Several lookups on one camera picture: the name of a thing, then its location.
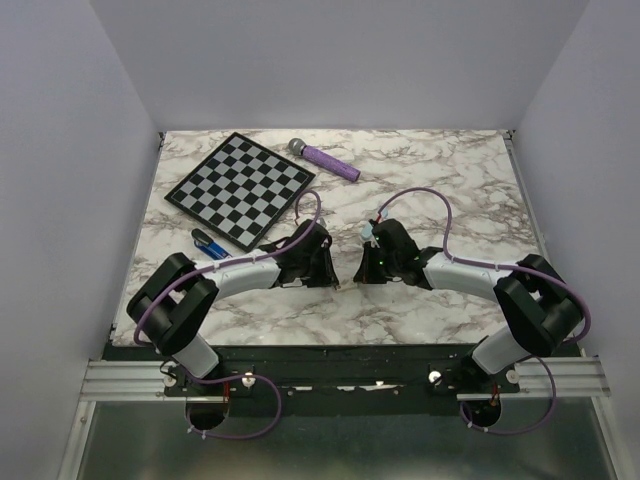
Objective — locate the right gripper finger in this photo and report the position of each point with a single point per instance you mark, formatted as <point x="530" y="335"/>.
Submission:
<point x="373" y="241"/>
<point x="371" y="269"/>

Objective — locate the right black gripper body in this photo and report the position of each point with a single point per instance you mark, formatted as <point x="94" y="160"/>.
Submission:
<point x="391" y="263"/>

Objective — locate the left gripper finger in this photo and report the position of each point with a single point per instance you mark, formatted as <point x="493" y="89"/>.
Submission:
<point x="330" y="275"/>
<point x="298" y="282"/>

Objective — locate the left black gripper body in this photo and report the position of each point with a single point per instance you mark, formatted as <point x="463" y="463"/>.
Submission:
<point x="312" y="270"/>

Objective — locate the light blue stapler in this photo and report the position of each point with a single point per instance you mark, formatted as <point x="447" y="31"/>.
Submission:
<point x="367" y="232"/>

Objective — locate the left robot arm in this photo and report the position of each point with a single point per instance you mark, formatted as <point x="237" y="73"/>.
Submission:
<point x="173" y="303"/>

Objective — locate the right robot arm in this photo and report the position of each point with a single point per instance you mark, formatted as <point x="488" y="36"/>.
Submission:
<point x="538" y="310"/>

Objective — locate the black and silver chessboard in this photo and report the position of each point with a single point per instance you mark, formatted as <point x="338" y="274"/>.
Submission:
<point x="240" y="190"/>

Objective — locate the purple glitter toy microphone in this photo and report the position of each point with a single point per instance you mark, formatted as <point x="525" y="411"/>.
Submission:
<point x="323" y="160"/>

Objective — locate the aluminium mounting rail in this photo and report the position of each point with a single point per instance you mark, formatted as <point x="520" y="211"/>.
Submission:
<point x="337" y="380"/>

